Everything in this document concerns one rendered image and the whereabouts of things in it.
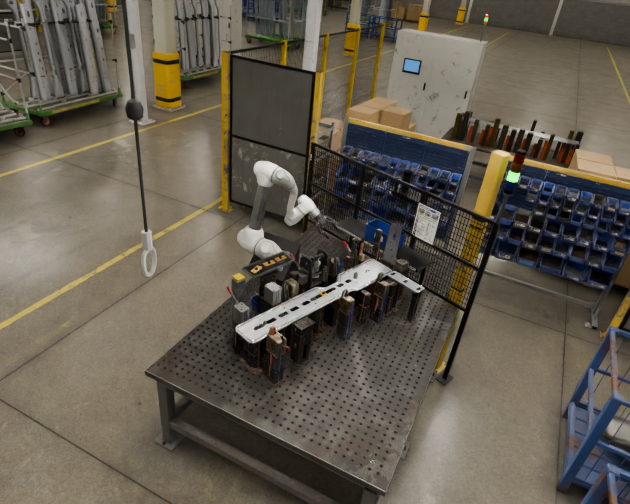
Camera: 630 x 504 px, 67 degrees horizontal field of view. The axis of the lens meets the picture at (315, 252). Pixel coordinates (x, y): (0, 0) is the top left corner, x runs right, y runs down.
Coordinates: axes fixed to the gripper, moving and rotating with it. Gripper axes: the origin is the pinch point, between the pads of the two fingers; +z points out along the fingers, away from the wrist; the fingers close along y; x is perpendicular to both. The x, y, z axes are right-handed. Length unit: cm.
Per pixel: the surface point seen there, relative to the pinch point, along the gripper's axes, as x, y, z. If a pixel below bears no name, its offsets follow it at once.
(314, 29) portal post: -130, -322, -219
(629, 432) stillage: 115, 13, 228
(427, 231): 58, -27, 48
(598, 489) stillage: 144, 93, 183
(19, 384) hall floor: -117, 234, -76
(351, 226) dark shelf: 0.8, -19.9, 7.5
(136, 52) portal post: -394, -246, -443
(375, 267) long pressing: 35, 18, 40
